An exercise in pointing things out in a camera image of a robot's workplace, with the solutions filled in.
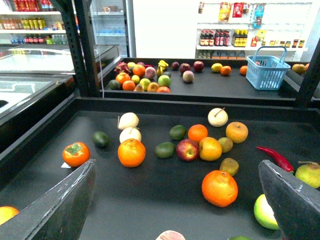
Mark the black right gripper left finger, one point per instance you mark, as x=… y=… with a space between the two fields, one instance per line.
x=60 y=213

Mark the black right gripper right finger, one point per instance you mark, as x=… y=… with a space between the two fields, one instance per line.
x=295 y=204

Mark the blue basket far shelf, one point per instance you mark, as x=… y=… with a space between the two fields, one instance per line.
x=267 y=72

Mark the green apple right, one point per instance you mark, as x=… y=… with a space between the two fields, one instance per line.
x=264 y=214

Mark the yellow green pear right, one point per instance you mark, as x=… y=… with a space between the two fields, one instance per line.
x=309 y=173

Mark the red chili pepper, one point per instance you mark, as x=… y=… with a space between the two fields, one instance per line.
x=279 y=159

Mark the orange fruit bottom left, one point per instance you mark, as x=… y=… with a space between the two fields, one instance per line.
x=6 y=213

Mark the orange persimmon with leaf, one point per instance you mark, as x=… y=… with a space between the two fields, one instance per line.
x=76 y=154

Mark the kiwi lower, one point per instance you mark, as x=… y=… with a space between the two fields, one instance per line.
x=229 y=165

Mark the kiwi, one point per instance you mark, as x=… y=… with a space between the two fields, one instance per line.
x=229 y=165
x=226 y=144

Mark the large orange front right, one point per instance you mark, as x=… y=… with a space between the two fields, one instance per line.
x=219 y=188

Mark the large orange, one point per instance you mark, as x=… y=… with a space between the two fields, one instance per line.
x=219 y=188
x=131 y=153

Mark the dark green avocado left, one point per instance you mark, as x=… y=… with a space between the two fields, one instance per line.
x=100 y=139

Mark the kiwi upper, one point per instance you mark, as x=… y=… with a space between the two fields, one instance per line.
x=226 y=144

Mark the yellow brown pear apple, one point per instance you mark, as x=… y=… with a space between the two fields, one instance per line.
x=237 y=132

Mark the large orange front left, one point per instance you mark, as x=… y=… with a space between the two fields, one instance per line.
x=131 y=153

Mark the orange persimmon centre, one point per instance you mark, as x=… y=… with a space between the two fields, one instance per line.
x=210 y=149

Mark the white pear lower left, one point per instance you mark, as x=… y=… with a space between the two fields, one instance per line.
x=130 y=133

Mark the pink peach bottom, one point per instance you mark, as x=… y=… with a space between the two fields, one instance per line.
x=170 y=235

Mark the black fruit display tray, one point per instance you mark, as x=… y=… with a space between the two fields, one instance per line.
x=160 y=194

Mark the white pear upper left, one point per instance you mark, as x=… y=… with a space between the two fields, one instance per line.
x=127 y=120

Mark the white pear with stem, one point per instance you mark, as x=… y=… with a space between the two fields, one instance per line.
x=217 y=117

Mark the red apple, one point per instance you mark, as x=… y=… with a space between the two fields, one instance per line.
x=187 y=150

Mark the green avocado lower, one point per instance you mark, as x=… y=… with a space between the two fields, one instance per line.
x=165 y=150

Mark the small orange centre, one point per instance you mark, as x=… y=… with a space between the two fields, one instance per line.
x=197 y=132

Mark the green avocado upper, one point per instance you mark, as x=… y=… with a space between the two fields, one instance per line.
x=177 y=132

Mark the far black display tray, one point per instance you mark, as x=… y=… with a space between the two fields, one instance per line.
x=210 y=87

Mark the glass top freezer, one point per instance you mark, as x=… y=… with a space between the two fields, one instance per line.
x=34 y=80

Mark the black shelf post right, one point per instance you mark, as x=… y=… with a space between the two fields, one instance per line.
x=308 y=75

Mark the black shelf post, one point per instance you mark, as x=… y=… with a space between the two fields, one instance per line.
x=308 y=75
x=80 y=36

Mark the black shelf post left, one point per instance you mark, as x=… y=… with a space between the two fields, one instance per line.
x=80 y=36

